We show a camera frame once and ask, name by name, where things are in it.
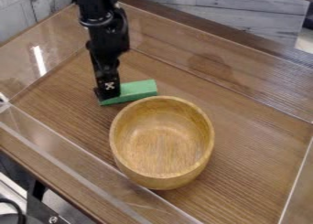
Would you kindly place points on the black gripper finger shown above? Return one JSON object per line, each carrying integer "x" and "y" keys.
{"x": 107, "y": 85}

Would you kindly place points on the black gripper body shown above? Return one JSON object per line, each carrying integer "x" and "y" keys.
{"x": 108, "y": 43}

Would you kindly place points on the green rectangular block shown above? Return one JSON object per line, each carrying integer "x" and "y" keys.
{"x": 133, "y": 91}

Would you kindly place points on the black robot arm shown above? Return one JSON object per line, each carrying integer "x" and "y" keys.
{"x": 104, "y": 19}

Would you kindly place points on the brown wooden bowl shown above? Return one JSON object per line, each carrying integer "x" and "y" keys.
{"x": 161, "y": 141}

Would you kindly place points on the clear acrylic tray wall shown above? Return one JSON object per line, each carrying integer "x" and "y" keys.
{"x": 248, "y": 82}

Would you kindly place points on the black table leg frame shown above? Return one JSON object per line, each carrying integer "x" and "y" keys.
{"x": 36, "y": 209}

